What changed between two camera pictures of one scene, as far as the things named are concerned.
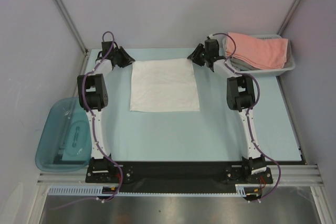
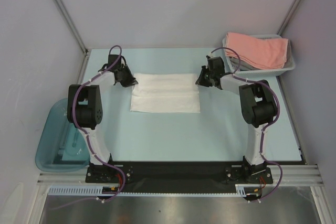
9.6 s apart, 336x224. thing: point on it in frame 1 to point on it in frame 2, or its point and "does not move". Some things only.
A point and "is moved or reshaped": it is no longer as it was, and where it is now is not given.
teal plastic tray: [63, 143] does not move
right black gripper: [202, 55] to [205, 77]
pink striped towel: [267, 53] does not move
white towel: [164, 85] is moved or reshaped
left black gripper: [127, 60] to [131, 81]
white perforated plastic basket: [290, 65] does not move
